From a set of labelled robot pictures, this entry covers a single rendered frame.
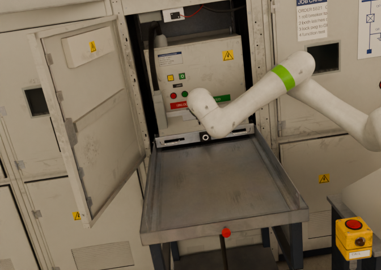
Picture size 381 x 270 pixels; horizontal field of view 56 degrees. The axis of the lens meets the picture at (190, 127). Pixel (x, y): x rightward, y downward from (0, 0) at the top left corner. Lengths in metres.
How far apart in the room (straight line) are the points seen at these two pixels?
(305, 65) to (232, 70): 0.46
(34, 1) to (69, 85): 0.37
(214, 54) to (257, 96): 0.46
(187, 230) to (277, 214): 0.33
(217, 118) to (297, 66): 0.39
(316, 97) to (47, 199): 1.50
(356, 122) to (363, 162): 0.60
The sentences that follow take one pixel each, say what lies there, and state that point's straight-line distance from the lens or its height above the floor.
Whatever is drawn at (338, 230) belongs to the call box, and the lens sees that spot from 1.25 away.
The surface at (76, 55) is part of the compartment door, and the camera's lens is 1.42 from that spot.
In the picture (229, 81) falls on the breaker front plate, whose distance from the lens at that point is 1.88.
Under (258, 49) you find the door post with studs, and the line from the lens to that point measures 1.83.
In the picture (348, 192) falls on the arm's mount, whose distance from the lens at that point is 1.54.
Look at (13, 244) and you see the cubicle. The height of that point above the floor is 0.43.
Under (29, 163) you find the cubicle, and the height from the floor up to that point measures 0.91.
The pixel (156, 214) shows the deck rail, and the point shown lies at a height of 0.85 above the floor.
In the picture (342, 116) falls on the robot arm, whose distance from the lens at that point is 1.66.
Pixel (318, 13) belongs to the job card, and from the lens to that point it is 1.88.
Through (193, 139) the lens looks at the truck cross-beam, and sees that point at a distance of 1.95.
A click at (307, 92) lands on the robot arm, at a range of 1.67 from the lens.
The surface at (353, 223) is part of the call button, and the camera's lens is 1.23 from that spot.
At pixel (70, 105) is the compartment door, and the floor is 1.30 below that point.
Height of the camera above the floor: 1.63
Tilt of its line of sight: 21 degrees down
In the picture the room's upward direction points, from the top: 9 degrees counter-clockwise
